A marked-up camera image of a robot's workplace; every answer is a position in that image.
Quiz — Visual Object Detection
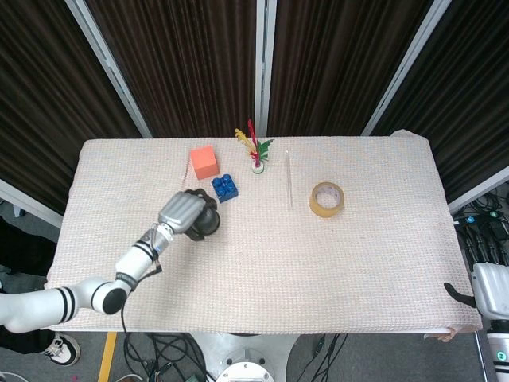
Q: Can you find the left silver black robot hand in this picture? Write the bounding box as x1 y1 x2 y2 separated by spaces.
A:
157 187 221 243

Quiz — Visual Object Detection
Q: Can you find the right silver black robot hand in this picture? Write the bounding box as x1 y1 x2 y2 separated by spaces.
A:
443 229 509 318

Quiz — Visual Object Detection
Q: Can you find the black round object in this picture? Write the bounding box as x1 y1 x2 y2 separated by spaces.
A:
193 202 222 240

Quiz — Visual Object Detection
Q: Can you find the blue building block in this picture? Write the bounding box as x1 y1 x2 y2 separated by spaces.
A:
211 173 240 205

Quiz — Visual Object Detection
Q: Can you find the orange foam cube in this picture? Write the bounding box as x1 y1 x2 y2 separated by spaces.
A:
189 145 220 181

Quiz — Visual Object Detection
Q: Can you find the colourful feather shuttlecock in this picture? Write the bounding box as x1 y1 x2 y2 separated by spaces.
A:
234 119 274 175

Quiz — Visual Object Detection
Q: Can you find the white waffle tablecloth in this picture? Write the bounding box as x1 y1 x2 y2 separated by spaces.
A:
37 129 484 342

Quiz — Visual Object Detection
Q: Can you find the yellow packing tape roll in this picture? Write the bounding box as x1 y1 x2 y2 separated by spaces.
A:
309 181 346 219

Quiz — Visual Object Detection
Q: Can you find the dark brown partition panel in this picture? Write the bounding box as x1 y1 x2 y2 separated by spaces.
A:
0 0 145 216
371 0 509 202
85 0 258 139
266 0 433 137

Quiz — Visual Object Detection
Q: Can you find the person in black trousers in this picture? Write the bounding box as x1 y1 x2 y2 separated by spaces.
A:
0 216 61 355

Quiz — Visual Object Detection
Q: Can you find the yellow floor tape strip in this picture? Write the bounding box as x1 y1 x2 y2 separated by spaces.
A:
97 332 119 382

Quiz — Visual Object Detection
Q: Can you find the black white sneaker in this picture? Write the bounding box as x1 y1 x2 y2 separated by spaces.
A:
42 333 82 368

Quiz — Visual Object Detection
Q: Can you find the black floor cable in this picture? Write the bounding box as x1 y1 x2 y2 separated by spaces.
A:
296 333 349 382
453 190 509 240
122 332 208 382

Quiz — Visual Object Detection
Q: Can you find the grey aluminium partition post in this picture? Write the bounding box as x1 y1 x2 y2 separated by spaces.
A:
254 0 278 138
360 0 453 137
447 165 509 214
64 0 153 139
0 177 64 230

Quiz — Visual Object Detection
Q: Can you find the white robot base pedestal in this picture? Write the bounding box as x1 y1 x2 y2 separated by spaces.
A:
190 332 299 382

